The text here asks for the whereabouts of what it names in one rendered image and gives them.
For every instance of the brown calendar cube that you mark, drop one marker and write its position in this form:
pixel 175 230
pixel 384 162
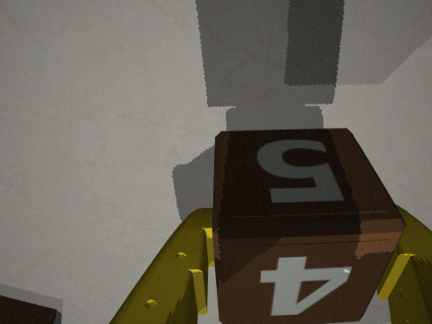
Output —
pixel 303 228

